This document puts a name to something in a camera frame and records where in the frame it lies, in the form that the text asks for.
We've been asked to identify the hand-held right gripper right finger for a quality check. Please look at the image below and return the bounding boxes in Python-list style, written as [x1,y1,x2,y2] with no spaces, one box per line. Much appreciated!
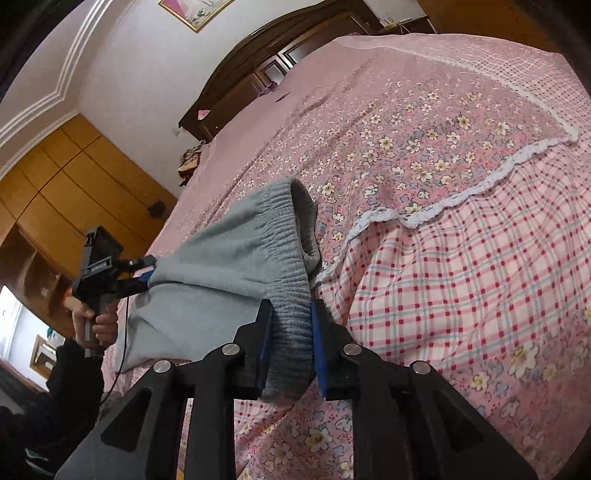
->
[310,299,539,480]

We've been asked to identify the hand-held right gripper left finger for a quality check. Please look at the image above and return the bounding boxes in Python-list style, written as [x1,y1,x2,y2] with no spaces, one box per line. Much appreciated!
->
[55,299,274,480]

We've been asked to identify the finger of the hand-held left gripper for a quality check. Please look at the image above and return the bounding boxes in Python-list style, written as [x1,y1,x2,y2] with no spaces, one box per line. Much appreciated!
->
[117,270,156,299]
[115,257,158,274]

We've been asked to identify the grey pants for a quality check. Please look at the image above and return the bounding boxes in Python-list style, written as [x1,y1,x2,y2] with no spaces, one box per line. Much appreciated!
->
[113,178,322,402]

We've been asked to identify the person's left forearm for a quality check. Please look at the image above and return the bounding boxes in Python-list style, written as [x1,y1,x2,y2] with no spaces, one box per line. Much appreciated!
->
[28,338,107,444]

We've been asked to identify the person's left hand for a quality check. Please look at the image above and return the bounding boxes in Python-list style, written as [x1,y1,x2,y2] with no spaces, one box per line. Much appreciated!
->
[71,302,119,349]

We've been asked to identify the light wooden wardrobe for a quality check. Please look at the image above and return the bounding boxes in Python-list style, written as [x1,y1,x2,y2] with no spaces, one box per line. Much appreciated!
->
[0,114,179,393]

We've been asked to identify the wooden door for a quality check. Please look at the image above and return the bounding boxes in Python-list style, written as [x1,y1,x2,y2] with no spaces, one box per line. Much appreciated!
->
[30,335,59,380]

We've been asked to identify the patterned cloth pile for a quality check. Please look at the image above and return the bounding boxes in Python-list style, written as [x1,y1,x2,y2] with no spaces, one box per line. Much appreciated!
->
[178,141,208,186]

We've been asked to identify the pink floral bedspread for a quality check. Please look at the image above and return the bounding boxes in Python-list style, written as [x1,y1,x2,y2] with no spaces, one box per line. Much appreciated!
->
[99,32,591,480]

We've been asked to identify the dark wooden headboard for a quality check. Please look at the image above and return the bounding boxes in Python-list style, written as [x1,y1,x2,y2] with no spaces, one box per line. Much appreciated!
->
[179,0,384,141]

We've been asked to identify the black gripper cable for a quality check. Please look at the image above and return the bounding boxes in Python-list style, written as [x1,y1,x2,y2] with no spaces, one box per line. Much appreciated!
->
[102,295,131,403]

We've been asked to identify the gold framed wall picture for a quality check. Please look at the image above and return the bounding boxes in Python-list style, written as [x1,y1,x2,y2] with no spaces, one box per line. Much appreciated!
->
[158,0,236,33]

